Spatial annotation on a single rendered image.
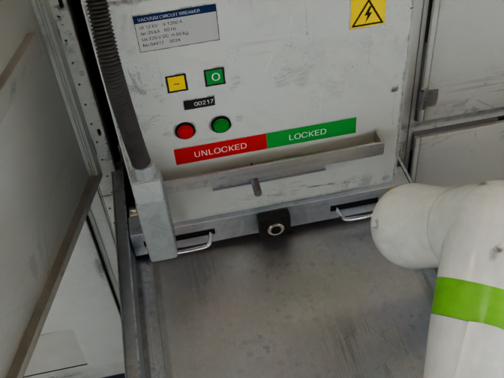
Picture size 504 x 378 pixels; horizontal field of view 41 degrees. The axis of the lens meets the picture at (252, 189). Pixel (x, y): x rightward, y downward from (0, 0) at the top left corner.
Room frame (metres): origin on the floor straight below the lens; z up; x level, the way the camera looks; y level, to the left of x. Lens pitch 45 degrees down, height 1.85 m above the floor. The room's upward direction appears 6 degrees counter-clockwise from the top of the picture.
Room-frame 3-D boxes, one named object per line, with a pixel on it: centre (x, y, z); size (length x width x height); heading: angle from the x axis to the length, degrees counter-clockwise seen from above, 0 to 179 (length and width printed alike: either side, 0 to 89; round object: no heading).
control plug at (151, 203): (0.79, 0.17, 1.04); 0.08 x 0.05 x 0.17; 7
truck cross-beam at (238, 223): (0.90, -0.03, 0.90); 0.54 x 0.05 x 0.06; 97
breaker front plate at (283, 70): (0.88, -0.03, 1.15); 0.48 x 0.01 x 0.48; 97
